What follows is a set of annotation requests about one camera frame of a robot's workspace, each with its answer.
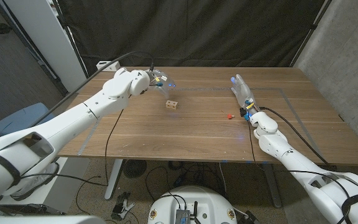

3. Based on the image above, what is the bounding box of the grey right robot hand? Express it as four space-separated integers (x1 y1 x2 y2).
230 73 259 113

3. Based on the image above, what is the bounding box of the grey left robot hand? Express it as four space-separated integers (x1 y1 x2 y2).
146 70 177 98

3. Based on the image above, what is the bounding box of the white power strip box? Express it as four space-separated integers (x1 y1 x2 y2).
96 60 121 72

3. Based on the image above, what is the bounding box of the black backdrop curtain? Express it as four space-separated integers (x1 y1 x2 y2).
56 0 334 75

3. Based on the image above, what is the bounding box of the round black floor fan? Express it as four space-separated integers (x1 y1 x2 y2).
122 159 147 179

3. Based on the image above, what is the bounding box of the grey table leg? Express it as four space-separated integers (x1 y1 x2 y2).
261 164 283 208

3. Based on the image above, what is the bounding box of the white table leg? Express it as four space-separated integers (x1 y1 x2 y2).
104 159 124 200

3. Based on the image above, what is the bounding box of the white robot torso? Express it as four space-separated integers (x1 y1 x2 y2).
147 185 238 224

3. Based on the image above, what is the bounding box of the white pillar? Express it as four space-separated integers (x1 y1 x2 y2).
3 0 88 93

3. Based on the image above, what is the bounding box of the white flat floor panel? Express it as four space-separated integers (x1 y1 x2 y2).
0 157 90 215

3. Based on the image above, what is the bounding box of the black and white floor glove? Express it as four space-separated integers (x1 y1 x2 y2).
111 192 135 221

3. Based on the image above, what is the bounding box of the black floor device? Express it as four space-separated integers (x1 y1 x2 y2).
244 210 260 224

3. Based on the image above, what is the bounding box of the grey ribbed torso module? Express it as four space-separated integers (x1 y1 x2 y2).
175 208 191 224

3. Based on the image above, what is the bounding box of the blue plastic bin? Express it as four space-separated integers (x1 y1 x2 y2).
0 102 57 136

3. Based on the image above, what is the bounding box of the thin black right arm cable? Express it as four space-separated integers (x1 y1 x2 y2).
247 119 352 224

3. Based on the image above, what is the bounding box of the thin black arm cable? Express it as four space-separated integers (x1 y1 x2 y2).
11 108 126 187
247 119 352 224

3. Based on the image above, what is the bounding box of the thick black right hand cable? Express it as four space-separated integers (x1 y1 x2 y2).
259 106 332 167

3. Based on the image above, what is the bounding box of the thick black hand cable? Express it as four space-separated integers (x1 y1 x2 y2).
29 51 155 128
259 106 332 167

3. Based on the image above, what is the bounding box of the thick black left hand cable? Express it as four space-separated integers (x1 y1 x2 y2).
29 51 155 128

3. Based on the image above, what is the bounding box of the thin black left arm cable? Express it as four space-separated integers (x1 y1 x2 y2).
11 108 126 187

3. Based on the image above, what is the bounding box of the black floor cable tangle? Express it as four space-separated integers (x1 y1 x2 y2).
144 161 228 202

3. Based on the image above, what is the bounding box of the black backdrop frame pole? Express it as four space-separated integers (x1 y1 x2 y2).
50 0 90 79
290 0 334 68

